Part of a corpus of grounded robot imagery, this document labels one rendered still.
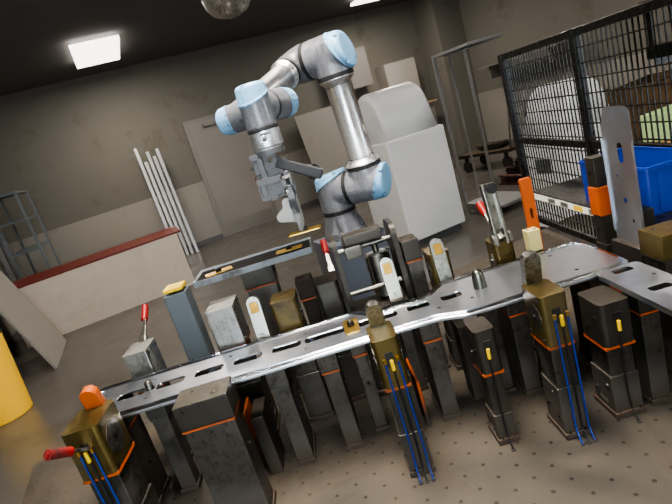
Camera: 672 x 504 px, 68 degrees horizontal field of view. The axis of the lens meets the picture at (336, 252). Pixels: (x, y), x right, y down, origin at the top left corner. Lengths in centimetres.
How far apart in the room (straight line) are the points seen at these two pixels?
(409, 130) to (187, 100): 532
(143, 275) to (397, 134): 363
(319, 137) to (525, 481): 892
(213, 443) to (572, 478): 74
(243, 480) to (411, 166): 422
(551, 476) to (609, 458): 12
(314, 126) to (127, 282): 481
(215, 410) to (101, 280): 569
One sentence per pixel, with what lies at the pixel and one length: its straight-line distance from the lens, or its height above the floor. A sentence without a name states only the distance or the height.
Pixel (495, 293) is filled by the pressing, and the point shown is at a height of 100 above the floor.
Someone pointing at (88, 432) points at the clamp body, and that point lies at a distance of 119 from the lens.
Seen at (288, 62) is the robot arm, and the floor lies 169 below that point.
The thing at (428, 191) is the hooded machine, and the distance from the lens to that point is 522.
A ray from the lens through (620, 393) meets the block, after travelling 130.
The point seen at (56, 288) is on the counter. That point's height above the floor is 55.
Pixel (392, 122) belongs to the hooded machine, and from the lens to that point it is 511.
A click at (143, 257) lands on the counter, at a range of 671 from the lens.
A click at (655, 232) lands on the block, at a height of 106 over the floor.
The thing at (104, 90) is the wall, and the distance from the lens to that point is 954.
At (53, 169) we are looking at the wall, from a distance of 948.
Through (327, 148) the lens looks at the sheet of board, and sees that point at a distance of 976.
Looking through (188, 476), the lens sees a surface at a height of 74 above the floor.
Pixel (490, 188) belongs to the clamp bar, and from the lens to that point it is 140.
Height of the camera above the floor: 150
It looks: 15 degrees down
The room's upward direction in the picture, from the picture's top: 17 degrees counter-clockwise
